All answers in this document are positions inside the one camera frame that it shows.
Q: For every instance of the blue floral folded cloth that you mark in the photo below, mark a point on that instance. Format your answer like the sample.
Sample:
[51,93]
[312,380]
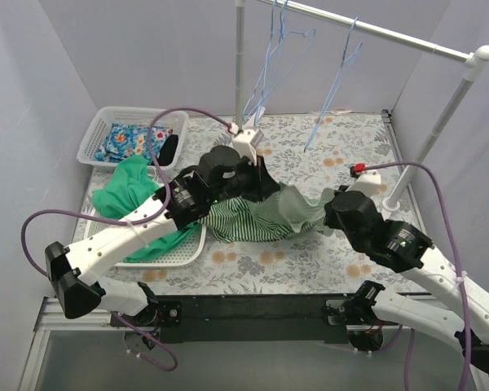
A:
[124,141]

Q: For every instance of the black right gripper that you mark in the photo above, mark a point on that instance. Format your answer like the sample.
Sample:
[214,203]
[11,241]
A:
[331,213]

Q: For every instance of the blue wire hanger pair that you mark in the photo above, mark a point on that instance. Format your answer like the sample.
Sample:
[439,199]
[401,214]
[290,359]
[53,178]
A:
[272,75]

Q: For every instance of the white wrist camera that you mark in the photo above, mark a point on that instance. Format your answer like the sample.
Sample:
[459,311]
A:
[367,181]
[245,142]

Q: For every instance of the green shirt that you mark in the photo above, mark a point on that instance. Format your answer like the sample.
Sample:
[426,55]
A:
[129,187]

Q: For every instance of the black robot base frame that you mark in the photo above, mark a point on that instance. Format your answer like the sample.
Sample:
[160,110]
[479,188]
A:
[329,318]

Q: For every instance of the white rectangular lattice basket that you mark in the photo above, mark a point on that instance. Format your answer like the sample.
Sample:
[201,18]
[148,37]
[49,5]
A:
[101,124]

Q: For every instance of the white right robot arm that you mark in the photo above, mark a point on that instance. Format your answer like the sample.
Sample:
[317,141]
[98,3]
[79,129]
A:
[463,322]

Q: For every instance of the black folded cloth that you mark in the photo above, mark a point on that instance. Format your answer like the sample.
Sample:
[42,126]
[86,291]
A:
[166,154]

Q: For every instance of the green white striped tank top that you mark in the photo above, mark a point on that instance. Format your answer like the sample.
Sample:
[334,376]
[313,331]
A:
[284,214]

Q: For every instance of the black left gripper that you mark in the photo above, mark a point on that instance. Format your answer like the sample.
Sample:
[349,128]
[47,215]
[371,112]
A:
[265,179]

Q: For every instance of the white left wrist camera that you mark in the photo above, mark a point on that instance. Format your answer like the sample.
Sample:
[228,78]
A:
[245,142]

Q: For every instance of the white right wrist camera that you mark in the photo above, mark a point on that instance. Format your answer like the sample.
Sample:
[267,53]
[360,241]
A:
[367,181]

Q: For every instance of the floral patterned table mat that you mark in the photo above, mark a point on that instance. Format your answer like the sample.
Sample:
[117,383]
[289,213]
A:
[311,154]

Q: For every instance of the white perforated laundry basket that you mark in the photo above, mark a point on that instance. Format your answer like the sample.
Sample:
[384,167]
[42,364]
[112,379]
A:
[174,250]

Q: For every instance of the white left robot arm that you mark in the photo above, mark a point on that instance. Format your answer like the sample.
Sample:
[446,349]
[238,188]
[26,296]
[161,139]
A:
[77,271]

